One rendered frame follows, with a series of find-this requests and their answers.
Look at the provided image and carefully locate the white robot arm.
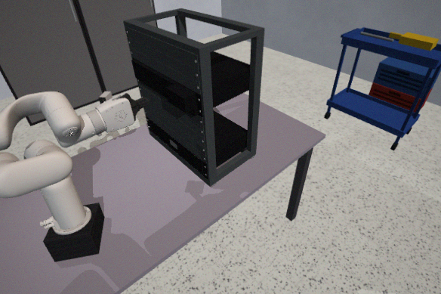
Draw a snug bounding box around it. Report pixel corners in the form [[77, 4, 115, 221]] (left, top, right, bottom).
[[0, 91, 105, 235]]

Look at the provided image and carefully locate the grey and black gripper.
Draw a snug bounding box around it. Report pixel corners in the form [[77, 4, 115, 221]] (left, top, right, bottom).
[[95, 93, 150, 132]]

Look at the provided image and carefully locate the black server rack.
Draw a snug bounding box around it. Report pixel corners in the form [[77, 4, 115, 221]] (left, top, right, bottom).
[[123, 8, 265, 187]]

